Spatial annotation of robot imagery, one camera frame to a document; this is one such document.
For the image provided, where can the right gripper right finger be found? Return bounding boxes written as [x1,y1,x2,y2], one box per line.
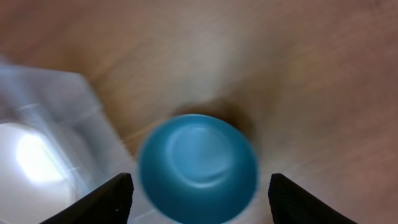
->
[268,173,356,224]

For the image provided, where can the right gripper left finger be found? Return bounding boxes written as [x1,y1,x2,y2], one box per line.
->
[41,173,134,224]

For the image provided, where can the cream bowl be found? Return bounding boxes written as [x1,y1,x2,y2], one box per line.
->
[1,123,75,223]

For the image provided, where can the dark blue bowl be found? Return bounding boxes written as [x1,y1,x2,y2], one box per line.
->
[137,114,259,223]

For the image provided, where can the clear plastic storage container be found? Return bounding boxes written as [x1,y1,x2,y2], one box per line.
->
[1,60,168,224]

